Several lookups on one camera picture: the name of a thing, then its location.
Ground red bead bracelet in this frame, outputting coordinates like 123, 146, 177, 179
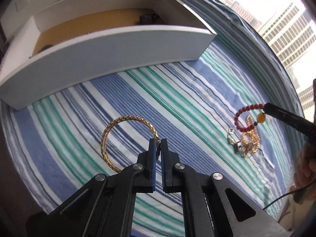
233, 103, 268, 133

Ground blue striped bed sheet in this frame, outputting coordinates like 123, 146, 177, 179
0, 0, 305, 237

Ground white cardboard box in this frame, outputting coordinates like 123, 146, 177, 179
1, 0, 216, 110

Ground black watch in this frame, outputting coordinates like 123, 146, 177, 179
139, 12, 161, 25

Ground black cable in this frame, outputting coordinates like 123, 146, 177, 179
262, 186, 309, 211

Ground white wall socket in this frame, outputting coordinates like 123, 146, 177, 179
14, 0, 28, 12

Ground right hand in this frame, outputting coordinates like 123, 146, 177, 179
291, 143, 315, 190

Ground gold bangle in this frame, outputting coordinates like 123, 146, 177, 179
100, 115, 162, 174

